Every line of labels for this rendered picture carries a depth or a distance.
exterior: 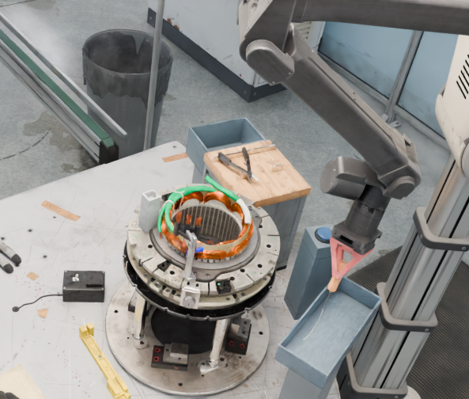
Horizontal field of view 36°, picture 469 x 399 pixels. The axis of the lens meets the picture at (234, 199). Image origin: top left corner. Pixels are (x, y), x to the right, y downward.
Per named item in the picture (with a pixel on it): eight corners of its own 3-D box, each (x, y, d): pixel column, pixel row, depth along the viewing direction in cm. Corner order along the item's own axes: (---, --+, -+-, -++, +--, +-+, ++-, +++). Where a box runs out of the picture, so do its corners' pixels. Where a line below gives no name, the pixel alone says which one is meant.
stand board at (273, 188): (202, 160, 177) (204, 152, 175) (267, 146, 185) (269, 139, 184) (242, 212, 164) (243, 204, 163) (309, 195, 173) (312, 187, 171)
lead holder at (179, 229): (172, 233, 134) (173, 220, 132) (190, 226, 136) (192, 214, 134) (182, 246, 132) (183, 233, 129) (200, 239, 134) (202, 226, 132)
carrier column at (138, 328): (130, 335, 163) (136, 272, 149) (140, 331, 164) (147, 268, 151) (135, 343, 161) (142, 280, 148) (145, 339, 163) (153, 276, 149)
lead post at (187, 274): (187, 283, 138) (194, 241, 130) (181, 274, 139) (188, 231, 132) (195, 281, 139) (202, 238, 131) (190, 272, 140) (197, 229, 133)
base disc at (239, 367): (76, 296, 170) (76, 294, 169) (212, 246, 190) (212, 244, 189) (158, 425, 148) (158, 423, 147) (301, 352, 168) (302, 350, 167)
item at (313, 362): (294, 456, 149) (327, 376, 130) (251, 427, 152) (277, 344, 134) (346, 378, 166) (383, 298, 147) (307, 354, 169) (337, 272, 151)
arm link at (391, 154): (270, 39, 89) (266, -17, 95) (234, 61, 92) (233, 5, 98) (429, 192, 116) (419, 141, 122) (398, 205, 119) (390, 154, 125)
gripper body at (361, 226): (328, 235, 125) (345, 198, 122) (348, 224, 133) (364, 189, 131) (361, 253, 122) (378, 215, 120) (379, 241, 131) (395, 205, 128)
